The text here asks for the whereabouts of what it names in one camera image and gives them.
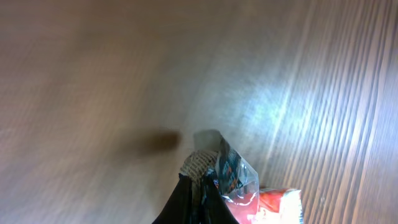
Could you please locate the red black small packet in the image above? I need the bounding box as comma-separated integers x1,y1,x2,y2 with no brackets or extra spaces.
180,129,259,223

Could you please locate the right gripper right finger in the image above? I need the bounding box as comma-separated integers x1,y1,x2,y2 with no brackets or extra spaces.
200,176,238,224

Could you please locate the red white small box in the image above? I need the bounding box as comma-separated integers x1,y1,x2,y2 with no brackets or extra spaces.
224,189,304,224

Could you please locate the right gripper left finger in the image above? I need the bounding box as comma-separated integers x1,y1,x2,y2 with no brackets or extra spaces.
152,174,192,224

